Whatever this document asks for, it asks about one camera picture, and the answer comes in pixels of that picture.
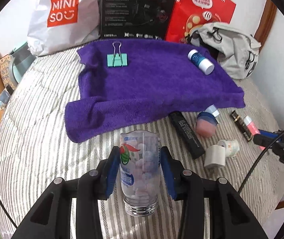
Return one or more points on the red mushroom paper bag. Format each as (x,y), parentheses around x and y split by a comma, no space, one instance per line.
(187,15)

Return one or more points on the white Miniso shopping bag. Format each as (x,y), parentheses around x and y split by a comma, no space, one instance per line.
(57,25)

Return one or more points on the striped bed quilt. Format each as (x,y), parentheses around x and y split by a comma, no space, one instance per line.
(35,148)

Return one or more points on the pink highlighter eraser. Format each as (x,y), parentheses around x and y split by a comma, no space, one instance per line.
(251,129)

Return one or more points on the dark gold lipstick tube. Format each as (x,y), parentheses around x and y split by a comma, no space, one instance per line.
(239,122)

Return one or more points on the purple towel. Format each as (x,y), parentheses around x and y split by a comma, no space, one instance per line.
(157,80)

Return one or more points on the black headset box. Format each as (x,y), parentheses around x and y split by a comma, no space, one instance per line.
(147,19)

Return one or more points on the white tape roll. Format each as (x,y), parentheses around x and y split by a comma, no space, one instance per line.
(231,147)

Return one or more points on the grey Nike drawstring backpack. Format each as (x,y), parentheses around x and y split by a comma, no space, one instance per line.
(237,51)

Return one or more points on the black rectangular stick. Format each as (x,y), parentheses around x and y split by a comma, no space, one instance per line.
(187,134)

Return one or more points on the blue white pill bottle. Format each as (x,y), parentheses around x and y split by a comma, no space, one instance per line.
(201,62)

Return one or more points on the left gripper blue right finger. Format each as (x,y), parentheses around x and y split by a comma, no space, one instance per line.
(170,169)

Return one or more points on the clear candy bottle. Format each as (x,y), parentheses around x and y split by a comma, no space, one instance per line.
(140,171)

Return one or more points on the teal round container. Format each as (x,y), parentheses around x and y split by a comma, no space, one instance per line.
(20,61)

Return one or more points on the small light blue jar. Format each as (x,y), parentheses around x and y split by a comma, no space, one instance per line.
(212,110)

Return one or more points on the teal binder clip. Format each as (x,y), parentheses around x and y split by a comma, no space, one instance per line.
(117,58)

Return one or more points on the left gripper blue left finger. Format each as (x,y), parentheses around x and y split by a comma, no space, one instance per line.
(111,170)

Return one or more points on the pink blue sponge ball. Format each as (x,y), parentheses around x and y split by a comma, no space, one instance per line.
(206,124)

